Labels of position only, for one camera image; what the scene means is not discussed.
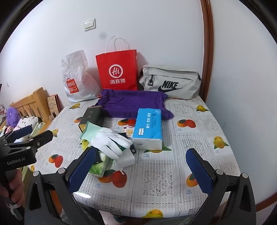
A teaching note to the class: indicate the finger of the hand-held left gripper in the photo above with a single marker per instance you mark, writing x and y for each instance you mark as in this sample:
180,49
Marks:
42,139
22,132

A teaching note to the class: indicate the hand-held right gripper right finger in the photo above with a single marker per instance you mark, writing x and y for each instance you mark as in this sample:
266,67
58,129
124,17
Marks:
199,171

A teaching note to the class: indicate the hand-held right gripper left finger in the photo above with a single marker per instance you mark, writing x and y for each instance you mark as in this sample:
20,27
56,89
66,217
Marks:
83,168

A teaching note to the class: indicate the mint green cloth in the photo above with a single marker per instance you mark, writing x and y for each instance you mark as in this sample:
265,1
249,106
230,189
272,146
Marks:
88,132

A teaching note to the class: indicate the white glove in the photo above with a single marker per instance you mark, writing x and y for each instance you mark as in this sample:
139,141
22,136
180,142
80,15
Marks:
108,140

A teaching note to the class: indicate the white sponge block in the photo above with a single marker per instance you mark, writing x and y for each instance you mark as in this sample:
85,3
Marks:
126,159

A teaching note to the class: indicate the dark green box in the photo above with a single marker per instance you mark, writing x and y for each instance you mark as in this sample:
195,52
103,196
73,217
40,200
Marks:
90,116

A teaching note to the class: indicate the blue tissue pack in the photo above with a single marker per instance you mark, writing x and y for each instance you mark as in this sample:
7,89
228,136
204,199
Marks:
147,125

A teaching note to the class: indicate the person's left hand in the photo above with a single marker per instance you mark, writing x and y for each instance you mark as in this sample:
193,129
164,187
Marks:
17,186

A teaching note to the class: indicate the light green case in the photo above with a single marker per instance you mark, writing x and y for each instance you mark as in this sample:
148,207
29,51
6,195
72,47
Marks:
39,128

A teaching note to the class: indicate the white spotted pillow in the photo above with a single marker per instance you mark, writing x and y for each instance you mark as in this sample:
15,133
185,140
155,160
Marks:
28,122

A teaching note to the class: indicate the green tissue pack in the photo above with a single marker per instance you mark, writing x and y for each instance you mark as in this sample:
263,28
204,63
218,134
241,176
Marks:
101,166

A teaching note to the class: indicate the purple plush toy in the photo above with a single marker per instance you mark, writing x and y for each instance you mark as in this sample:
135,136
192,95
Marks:
12,115

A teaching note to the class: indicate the wooden headboard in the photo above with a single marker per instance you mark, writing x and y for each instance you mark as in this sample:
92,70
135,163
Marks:
36,99

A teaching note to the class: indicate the patterned brown box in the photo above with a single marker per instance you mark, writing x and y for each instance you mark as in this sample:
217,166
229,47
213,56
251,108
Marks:
53,105

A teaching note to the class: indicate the fruit print tablecloth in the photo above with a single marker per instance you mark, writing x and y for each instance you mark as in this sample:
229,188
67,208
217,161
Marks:
162,173

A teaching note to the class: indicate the white plastic shopping bag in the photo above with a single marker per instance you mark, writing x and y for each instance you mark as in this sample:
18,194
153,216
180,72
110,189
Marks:
75,71

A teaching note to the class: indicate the purple towel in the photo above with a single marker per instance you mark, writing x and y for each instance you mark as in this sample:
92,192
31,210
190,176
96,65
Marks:
129,101

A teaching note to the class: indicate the grey waist bag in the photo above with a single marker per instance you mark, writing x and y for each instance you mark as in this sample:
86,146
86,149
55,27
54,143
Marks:
173,75

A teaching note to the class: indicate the red paper bag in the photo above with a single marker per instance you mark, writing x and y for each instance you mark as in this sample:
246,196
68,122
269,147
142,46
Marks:
121,65

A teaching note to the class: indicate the white wall light switch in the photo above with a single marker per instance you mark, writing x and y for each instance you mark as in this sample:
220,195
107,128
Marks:
89,24

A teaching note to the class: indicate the brown wooden door frame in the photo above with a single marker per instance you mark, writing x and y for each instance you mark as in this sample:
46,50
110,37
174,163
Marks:
207,43

